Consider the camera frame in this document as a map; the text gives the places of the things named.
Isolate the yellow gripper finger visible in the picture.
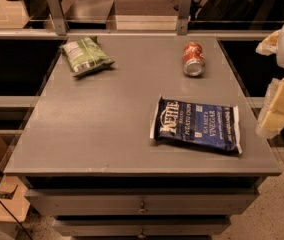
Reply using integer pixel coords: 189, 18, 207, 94
256, 78, 284, 139
256, 30, 280, 56

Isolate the red coke can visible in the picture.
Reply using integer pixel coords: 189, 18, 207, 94
183, 42, 205, 77

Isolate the blue kettle chip bag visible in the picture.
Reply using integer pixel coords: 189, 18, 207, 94
150, 97, 242, 154

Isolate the green jalapeno chip bag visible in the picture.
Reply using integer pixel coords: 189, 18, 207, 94
60, 36, 114, 77

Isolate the grey cabinet upper drawer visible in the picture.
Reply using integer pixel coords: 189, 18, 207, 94
25, 189, 259, 216

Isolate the grey cabinet drawer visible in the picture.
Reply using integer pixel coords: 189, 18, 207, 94
25, 189, 259, 216
53, 216, 230, 238

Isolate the grey cabinet lower drawer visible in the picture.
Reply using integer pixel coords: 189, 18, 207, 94
53, 216, 230, 238

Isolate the cardboard box on floor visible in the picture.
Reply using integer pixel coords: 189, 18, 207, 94
0, 176, 30, 222

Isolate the right metal bracket post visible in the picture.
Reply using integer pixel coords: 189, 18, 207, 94
176, 0, 191, 35

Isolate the metal bracket post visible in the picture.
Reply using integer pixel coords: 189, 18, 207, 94
176, 0, 191, 35
47, 0, 67, 35

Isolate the left metal bracket post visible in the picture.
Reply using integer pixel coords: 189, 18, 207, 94
47, 0, 67, 35

